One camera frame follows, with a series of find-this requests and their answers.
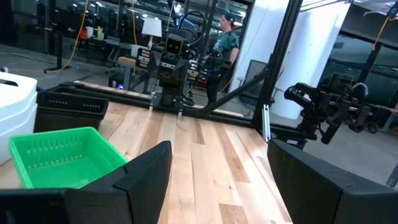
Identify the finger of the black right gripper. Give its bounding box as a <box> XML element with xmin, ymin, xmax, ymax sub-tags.
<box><xmin>187</xmin><ymin>60</ymin><xmax>201</xmax><ymax>82</ymax></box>
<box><xmin>136</xmin><ymin>47</ymin><xmax>151</xmax><ymax>68</ymax></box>

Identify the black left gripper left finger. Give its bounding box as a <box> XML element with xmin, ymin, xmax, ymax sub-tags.
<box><xmin>0</xmin><ymin>140</ymin><xmax>174</xmax><ymax>224</ymax></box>

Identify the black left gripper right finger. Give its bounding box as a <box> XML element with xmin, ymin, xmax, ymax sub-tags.
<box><xmin>267</xmin><ymin>138</ymin><xmax>398</xmax><ymax>224</ymax></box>

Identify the green plastic basket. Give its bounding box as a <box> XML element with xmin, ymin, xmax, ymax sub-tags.
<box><xmin>8</xmin><ymin>126</ymin><xmax>129</xmax><ymax>190</ymax></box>

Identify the black plastic basket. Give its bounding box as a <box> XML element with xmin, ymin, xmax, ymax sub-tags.
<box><xmin>35</xmin><ymin>85</ymin><xmax>110</xmax><ymax>114</ymax></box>
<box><xmin>35</xmin><ymin>107</ymin><xmax>109</xmax><ymax>120</ymax></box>
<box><xmin>33</xmin><ymin>113</ymin><xmax>104</xmax><ymax>134</ymax></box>

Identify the white plastic basket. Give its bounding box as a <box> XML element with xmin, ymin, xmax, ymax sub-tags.
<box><xmin>0</xmin><ymin>105</ymin><xmax>39</xmax><ymax>166</ymax></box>
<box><xmin>0</xmin><ymin>71</ymin><xmax>39</xmax><ymax>108</ymax></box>

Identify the white shade table lamp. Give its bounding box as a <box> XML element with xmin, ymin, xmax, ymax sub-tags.
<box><xmin>141</xmin><ymin>17</ymin><xmax>163</xmax><ymax>50</ymax></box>

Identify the person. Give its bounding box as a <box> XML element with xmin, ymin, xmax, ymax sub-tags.
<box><xmin>203</xmin><ymin>12</ymin><xmax>241</xmax><ymax>106</ymax></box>

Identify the grey office chair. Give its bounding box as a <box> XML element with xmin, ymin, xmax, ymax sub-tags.
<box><xmin>238</xmin><ymin>58</ymin><xmax>276</xmax><ymax>108</ymax></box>

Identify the black floor stand pole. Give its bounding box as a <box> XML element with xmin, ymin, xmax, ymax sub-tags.
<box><xmin>43</xmin><ymin>0</ymin><xmax>72</xmax><ymax>75</ymax></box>

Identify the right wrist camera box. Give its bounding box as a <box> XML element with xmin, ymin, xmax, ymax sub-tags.
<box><xmin>164</xmin><ymin>33</ymin><xmax>185</xmax><ymax>57</ymax></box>

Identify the yellow hanging cable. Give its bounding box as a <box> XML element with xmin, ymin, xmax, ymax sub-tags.
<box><xmin>60</xmin><ymin>0</ymin><xmax>90</xmax><ymax>73</ymax></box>

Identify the black metal table frame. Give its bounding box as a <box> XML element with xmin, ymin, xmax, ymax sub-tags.
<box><xmin>58</xmin><ymin>0</ymin><xmax>318</xmax><ymax>141</ymax></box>

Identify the silver metal bracket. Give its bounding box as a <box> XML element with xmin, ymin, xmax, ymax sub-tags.
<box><xmin>262</xmin><ymin>104</ymin><xmax>272</xmax><ymax>142</ymax></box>

